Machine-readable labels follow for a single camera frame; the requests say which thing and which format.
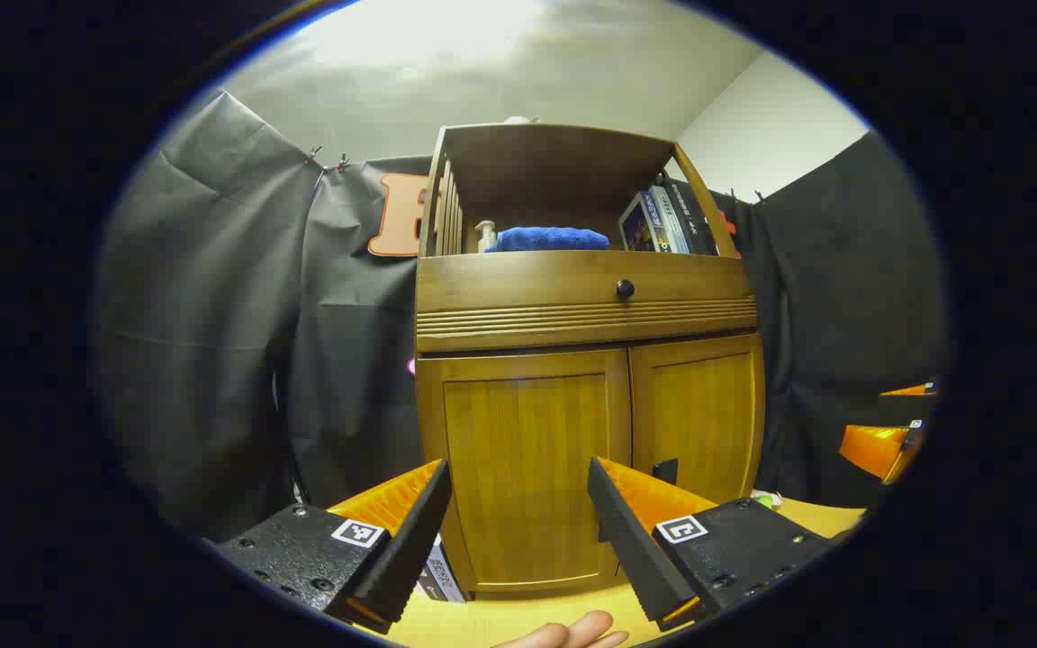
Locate blue folded towel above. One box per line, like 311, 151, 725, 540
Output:
485, 227, 611, 254

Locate black backdrop cloth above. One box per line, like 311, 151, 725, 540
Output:
94, 90, 950, 541

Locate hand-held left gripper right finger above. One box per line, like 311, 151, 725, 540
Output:
586, 455, 843, 633

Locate wooden cabinet drawer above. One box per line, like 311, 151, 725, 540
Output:
417, 250, 755, 318

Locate wooden double-door shoe cabinet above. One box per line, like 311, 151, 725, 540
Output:
412, 123, 767, 602

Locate pale spine book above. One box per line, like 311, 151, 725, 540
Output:
643, 185, 693, 256

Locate black and white box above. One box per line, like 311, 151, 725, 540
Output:
416, 534, 471, 605

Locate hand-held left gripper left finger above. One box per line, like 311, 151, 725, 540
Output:
211, 459, 454, 635

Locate colourful cover book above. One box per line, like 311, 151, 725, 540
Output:
618, 192, 657, 255

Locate wooden shoe cabinet door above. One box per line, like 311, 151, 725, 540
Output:
628, 333, 766, 507
417, 349, 633, 597

